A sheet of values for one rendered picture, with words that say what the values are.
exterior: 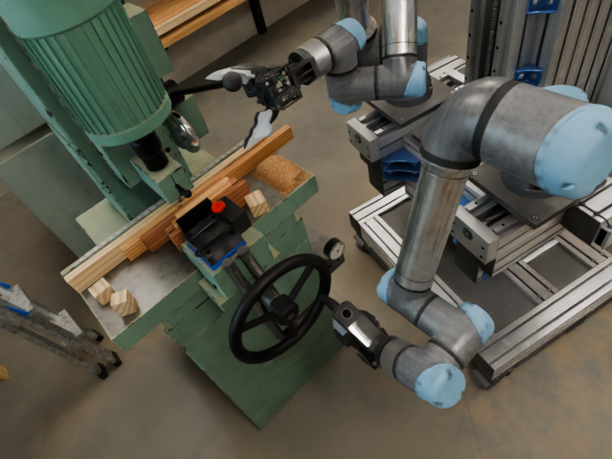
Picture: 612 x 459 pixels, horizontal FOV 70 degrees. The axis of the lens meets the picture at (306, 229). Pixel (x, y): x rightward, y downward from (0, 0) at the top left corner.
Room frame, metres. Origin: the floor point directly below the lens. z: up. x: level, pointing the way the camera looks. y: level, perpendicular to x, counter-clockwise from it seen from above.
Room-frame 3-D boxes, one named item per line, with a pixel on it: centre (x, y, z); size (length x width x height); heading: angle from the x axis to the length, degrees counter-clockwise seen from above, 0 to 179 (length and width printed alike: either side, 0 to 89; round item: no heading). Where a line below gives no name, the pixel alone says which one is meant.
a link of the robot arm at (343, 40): (0.88, -0.18, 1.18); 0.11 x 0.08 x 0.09; 120
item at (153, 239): (0.80, 0.27, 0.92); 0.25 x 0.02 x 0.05; 120
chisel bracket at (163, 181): (0.84, 0.28, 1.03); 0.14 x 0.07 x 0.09; 30
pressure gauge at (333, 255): (0.77, -0.06, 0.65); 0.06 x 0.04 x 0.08; 120
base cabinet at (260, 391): (0.93, 0.33, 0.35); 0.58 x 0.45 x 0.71; 30
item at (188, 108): (1.06, 0.23, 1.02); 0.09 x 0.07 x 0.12; 120
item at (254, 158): (0.87, 0.19, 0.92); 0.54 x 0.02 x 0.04; 120
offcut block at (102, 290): (0.65, 0.47, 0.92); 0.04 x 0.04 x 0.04; 33
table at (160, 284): (0.73, 0.23, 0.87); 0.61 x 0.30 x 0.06; 120
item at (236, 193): (0.76, 0.20, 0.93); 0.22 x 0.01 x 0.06; 120
